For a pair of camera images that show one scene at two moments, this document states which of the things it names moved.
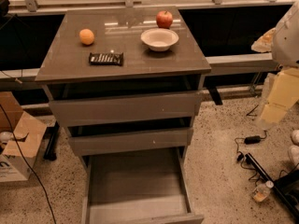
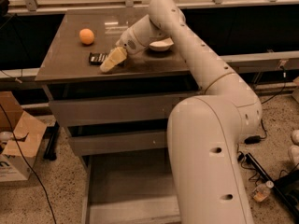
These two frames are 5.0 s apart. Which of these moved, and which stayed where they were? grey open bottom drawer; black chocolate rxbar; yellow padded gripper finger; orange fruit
Moved: yellow padded gripper finger
Stayed: black chocolate rxbar; orange fruit; grey open bottom drawer
